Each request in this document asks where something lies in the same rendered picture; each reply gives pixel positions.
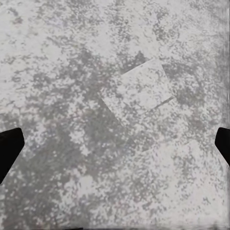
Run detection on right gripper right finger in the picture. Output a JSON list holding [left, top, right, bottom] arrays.
[[215, 127, 230, 166]]

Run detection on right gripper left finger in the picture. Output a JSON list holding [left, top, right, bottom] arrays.
[[0, 128, 25, 184]]

